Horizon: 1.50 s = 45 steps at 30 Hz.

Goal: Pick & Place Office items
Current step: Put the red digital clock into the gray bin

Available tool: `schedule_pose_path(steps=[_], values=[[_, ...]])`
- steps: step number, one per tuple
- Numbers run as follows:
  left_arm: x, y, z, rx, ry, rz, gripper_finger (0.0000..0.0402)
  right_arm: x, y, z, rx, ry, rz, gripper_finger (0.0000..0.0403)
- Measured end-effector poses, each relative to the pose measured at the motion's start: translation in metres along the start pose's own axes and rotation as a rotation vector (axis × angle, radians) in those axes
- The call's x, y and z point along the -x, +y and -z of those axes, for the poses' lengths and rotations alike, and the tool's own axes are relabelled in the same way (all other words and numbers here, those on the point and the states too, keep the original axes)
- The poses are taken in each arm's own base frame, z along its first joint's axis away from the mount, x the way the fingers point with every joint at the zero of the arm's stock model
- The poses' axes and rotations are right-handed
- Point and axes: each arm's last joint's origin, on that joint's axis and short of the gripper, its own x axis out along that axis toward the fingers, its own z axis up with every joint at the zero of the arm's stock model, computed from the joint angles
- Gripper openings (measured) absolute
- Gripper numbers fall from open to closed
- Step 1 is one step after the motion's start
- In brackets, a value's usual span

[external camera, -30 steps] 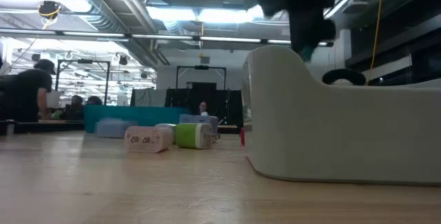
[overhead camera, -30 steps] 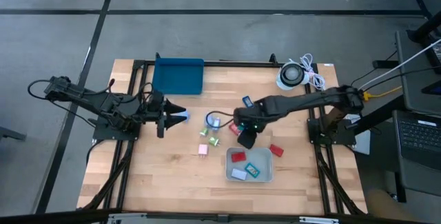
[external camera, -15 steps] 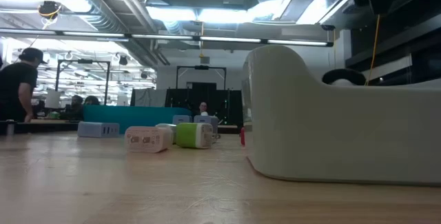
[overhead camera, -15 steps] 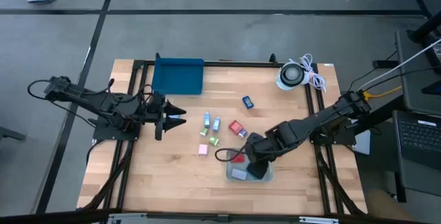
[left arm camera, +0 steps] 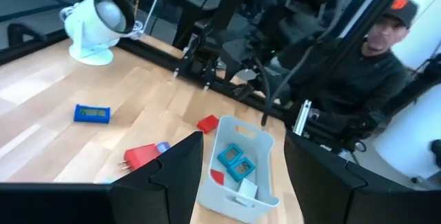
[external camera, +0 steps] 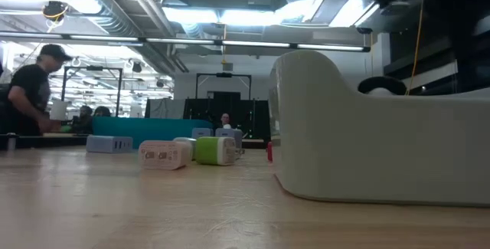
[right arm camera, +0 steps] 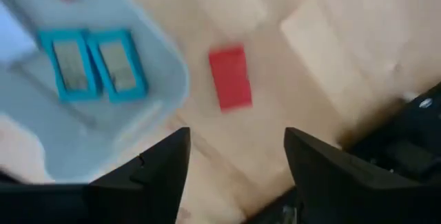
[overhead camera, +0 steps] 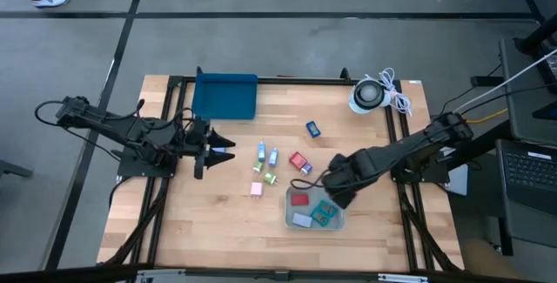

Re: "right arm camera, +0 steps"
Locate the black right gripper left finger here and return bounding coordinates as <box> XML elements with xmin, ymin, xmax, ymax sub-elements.
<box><xmin>0</xmin><ymin>126</ymin><xmax>192</xmax><ymax>224</ymax></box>

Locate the red box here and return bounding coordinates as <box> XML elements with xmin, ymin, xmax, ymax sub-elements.
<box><xmin>207</xmin><ymin>43</ymin><xmax>254</xmax><ymax>113</ymax></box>

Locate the teal staple box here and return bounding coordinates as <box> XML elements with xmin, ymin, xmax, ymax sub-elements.
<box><xmin>36</xmin><ymin>29</ymin><xmax>103</xmax><ymax>103</ymax></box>
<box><xmin>85</xmin><ymin>28</ymin><xmax>150</xmax><ymax>103</ymax></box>

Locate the translucent grey plastic bin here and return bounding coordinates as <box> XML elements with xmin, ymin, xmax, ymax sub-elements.
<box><xmin>0</xmin><ymin>0</ymin><xmax>190</xmax><ymax>185</ymax></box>

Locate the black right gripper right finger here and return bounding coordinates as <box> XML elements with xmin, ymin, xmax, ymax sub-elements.
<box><xmin>283</xmin><ymin>126</ymin><xmax>441</xmax><ymax>224</ymax></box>

